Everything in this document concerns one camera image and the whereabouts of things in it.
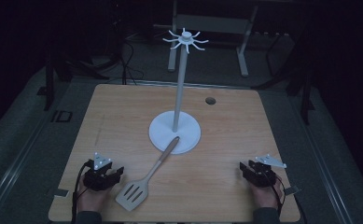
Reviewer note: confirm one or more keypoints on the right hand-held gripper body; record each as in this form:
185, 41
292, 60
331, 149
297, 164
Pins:
263, 175

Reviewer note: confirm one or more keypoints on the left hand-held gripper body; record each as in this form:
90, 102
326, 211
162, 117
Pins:
97, 177

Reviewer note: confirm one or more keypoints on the grey slotted spatula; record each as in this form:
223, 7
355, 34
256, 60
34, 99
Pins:
133, 192

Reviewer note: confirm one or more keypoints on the white hook stand rack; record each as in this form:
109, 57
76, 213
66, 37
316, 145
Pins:
174, 133

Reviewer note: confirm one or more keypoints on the person's right hand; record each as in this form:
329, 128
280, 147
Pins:
264, 196

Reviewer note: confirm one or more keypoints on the person's left hand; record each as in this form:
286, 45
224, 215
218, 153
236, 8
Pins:
92, 199

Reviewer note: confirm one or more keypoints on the grey tape strip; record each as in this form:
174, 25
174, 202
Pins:
61, 192
291, 190

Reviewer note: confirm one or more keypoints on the dark metal stand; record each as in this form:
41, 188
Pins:
50, 84
305, 93

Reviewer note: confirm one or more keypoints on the grey metal desk frame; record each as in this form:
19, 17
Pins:
212, 24

